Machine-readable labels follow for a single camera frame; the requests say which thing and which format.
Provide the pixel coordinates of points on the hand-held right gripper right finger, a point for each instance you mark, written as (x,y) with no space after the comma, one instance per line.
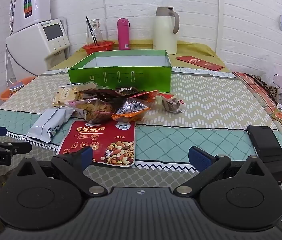
(198,157)

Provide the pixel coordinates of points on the red orange snack packet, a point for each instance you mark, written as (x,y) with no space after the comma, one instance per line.
(148,95)

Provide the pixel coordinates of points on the clear bag of yellow snacks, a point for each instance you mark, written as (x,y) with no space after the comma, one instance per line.
(93,108)

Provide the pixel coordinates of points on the leopard print cloth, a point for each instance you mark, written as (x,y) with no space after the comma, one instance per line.
(273,93)

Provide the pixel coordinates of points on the white water purifier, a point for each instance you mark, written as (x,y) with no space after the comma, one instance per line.
(38,2)

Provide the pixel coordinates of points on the red plastic basket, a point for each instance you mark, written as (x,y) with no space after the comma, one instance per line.
(102,48)

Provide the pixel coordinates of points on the clear packet of brown candy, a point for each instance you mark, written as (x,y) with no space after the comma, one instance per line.
(172,105)

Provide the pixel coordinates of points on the dark brown snack packet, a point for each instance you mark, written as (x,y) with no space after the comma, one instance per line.
(100,92)

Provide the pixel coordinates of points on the green cardboard box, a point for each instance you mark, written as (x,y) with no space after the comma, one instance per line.
(143,80)

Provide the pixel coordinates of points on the white blue lidded container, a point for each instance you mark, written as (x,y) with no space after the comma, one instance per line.
(15,87)

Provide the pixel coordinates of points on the orange plaid blanket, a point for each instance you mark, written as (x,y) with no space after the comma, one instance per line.
(253,86)

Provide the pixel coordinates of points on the small orange jelly packet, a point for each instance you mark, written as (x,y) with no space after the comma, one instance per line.
(279,112)

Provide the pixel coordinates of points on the pink insulated bottle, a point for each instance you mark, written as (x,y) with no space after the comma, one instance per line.
(123,33)

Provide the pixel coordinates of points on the white water dispenser with screen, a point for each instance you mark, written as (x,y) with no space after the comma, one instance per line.
(30,45)

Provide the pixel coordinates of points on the black smartphone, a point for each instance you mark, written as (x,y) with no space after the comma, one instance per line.
(268,145)

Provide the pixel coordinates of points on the beige cracker packet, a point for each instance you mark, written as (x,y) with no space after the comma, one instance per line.
(63,95)

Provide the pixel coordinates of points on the black straws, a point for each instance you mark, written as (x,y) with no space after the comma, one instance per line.
(90,30)

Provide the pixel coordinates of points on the clear orange snack packet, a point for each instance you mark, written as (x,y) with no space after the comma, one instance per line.
(131,108)

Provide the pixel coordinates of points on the red envelope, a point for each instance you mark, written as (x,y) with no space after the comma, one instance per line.
(198,62)

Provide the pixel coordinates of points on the red mixed nuts bag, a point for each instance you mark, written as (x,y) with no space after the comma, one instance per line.
(100,135)

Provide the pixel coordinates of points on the cream thermos jug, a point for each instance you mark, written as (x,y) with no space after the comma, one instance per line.
(164,32)

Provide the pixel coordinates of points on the glass carafe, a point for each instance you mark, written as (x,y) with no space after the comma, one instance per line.
(97,33)

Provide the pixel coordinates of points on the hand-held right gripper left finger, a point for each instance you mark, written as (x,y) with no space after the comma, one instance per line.
(87,155)

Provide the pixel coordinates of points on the grey white snack packet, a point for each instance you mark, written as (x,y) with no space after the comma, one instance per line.
(45,122)

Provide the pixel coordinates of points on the orange plastic basin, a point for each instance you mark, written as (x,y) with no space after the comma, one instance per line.
(5,93)

